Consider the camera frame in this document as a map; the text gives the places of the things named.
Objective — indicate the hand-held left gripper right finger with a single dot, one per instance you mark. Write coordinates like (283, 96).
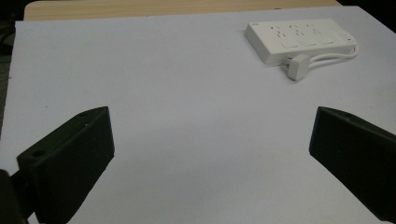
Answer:
(358, 155)

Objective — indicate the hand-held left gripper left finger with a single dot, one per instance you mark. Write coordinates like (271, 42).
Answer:
(71, 161)

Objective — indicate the white power plug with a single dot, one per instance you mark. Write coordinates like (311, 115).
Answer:
(299, 66)

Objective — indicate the white power strip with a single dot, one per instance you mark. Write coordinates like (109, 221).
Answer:
(299, 39)

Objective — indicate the white table mat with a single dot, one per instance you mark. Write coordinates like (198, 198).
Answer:
(193, 109)

